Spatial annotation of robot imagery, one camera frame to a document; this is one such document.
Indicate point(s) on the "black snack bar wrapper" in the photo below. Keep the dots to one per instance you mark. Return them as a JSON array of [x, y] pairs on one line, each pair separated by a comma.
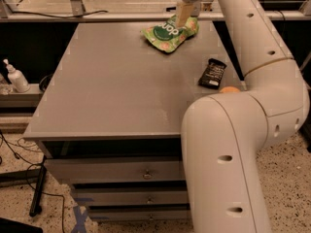
[[213, 74]]

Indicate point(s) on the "orange fruit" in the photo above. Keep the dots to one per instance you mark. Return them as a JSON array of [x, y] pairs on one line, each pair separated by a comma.
[[229, 89]]

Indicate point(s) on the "metal frame rail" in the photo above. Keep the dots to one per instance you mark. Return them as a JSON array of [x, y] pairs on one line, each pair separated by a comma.
[[109, 17]]

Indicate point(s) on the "grey drawer cabinet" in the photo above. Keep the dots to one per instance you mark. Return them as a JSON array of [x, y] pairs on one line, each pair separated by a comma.
[[115, 95]]

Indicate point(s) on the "bottom grey drawer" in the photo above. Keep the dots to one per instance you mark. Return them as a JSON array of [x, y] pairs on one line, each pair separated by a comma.
[[140, 213]]

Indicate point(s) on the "black floor stand leg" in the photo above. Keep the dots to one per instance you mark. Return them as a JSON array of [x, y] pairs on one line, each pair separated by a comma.
[[35, 207]]

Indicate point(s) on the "green rice chip bag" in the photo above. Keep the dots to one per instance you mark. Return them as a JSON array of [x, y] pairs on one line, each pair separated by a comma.
[[167, 37]]

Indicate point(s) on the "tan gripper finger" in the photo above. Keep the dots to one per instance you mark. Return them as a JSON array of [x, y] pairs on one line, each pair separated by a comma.
[[183, 12]]

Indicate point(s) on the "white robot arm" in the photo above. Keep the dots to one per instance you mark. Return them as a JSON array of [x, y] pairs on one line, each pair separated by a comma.
[[221, 133]]

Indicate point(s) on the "middle grey drawer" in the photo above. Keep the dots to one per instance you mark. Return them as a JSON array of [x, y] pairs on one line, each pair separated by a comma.
[[130, 196]]

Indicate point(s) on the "white pump bottle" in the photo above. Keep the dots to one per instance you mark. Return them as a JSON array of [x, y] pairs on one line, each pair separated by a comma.
[[17, 79]]

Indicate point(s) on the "blue tape cross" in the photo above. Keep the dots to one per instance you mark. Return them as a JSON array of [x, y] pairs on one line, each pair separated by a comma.
[[83, 223]]

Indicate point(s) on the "grey drawer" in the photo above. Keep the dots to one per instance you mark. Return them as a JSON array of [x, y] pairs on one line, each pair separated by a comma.
[[140, 213], [116, 170], [130, 196]]

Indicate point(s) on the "top grey drawer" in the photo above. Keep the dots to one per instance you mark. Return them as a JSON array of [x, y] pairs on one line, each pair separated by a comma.
[[116, 170]]

